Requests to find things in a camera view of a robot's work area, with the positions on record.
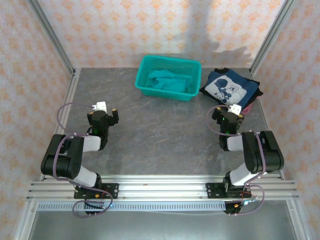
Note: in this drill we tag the aluminium table side rail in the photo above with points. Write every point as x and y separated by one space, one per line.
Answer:
267 122
67 100

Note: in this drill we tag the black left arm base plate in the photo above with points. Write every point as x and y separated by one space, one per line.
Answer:
113 190

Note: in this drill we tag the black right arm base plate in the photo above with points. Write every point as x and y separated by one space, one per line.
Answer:
212 191

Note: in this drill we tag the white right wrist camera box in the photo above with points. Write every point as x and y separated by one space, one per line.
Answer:
235 109

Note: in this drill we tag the teal plastic mesh basket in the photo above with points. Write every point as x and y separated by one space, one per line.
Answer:
172 96

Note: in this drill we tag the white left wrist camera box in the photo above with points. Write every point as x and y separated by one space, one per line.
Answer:
100 106

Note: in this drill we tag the black folded t-shirt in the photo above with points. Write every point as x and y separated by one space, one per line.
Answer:
258 93

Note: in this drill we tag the teal t-shirt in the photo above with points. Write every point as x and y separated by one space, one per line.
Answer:
170 83

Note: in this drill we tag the aluminium frame post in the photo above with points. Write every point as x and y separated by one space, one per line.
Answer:
272 32
50 32

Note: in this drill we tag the blue printed folded t-shirt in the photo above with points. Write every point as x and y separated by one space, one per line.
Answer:
247 85

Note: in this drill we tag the grey metal lower shelf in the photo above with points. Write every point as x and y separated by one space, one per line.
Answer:
162 226

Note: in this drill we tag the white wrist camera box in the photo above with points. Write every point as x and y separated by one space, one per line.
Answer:
235 109
100 106

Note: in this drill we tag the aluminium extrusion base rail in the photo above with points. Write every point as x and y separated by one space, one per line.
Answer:
162 190

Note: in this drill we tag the pink folded t-shirt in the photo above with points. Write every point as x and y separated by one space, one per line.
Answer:
247 110

